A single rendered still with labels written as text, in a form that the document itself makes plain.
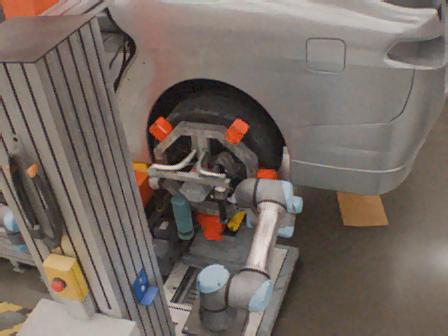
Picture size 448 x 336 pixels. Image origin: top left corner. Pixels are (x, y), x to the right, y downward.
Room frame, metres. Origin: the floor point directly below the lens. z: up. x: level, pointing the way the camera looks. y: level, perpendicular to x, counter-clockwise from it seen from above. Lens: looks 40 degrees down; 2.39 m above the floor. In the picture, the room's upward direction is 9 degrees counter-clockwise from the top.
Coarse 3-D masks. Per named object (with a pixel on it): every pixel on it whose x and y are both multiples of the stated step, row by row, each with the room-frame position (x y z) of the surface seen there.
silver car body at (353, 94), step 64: (0, 0) 4.52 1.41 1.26; (128, 0) 2.41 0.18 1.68; (192, 0) 2.26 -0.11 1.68; (256, 0) 2.13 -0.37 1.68; (320, 0) 2.03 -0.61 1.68; (384, 0) 3.46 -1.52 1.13; (128, 64) 2.48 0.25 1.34; (192, 64) 2.26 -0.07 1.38; (256, 64) 2.11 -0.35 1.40; (320, 64) 1.97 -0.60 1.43; (384, 64) 1.85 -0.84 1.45; (128, 128) 2.49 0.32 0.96; (320, 128) 1.97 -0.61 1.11; (384, 128) 1.84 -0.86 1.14; (384, 192) 1.84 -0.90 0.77
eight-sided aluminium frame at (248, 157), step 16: (176, 128) 2.15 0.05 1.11; (192, 128) 2.12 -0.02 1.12; (208, 128) 2.10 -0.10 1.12; (224, 128) 2.08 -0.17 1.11; (160, 144) 2.20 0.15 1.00; (224, 144) 2.04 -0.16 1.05; (240, 144) 2.05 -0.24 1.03; (160, 160) 2.21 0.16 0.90; (256, 160) 2.01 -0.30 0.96; (176, 192) 2.19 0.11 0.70; (192, 208) 2.14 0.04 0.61; (208, 208) 2.11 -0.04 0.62; (240, 208) 2.02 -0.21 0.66
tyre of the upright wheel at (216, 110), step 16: (192, 96) 2.38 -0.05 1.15; (208, 96) 2.30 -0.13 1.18; (224, 96) 2.28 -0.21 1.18; (240, 96) 2.29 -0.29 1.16; (176, 112) 2.26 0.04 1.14; (192, 112) 2.20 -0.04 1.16; (208, 112) 2.16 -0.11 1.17; (224, 112) 2.15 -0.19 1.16; (240, 112) 2.17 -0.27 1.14; (256, 112) 2.21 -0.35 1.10; (256, 128) 2.11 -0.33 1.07; (272, 128) 2.19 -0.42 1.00; (256, 144) 2.05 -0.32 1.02; (272, 144) 2.11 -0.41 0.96; (272, 160) 2.06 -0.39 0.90
